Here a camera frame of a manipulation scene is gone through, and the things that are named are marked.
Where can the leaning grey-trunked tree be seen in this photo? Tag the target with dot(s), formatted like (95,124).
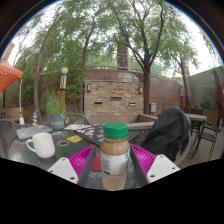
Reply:
(38,76)

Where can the green-capped brown drink bottle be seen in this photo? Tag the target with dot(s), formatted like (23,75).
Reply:
(115,156)

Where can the blue printed card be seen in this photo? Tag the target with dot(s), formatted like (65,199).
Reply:
(60,133)

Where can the white printed booklet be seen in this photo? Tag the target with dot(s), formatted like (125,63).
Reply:
(76,127)

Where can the black laptop with stickers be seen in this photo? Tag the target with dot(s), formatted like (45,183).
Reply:
(90,134)

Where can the round dark patio table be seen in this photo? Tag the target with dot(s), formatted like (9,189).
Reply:
(196,117)

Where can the stone brick fountain wall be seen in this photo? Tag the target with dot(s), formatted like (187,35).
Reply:
(113,96)

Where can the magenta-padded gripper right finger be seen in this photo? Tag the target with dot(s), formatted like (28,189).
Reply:
(161,166)

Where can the blue yellow striped cone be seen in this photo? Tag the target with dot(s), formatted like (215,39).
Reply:
(35,118)

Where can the grey wall utility box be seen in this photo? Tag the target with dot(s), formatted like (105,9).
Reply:
(153,107)

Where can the orange canopy tent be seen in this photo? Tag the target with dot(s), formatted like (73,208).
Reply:
(8,75)

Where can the white ceramic mug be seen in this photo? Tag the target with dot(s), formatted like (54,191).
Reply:
(45,145)

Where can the globe-topped lamp post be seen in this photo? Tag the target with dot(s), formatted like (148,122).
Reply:
(63,83)

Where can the grey mesh chair holding jacket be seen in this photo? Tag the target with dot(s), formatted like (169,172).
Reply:
(185,153)

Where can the closed maroon patio umbrella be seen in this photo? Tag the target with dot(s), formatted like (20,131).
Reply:
(219,93)

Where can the yellow square card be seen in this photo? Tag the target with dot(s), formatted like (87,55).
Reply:
(74,138)

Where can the green plant in blue pot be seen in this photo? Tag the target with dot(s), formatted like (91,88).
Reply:
(55,106)

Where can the dark-trunked upright tree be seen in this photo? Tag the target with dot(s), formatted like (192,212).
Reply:
(146,90)

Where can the black metal patio chair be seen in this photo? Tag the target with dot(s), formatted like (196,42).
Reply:
(208,135)

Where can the black jacket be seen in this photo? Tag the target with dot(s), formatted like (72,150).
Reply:
(166,133)

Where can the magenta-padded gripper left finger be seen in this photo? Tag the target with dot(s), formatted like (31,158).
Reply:
(63,168)

